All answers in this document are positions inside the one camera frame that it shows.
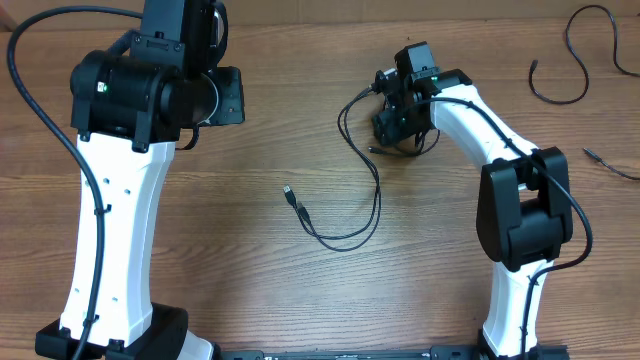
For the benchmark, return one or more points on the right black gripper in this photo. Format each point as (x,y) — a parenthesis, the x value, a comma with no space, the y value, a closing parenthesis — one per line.
(387,131)

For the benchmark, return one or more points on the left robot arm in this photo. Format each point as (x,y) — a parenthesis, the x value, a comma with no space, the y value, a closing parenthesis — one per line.
(130,105)

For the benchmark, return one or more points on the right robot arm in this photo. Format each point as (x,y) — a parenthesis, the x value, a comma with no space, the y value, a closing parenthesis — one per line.
(523,215)

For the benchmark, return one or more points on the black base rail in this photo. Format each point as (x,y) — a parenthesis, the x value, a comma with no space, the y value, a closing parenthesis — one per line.
(443,352)

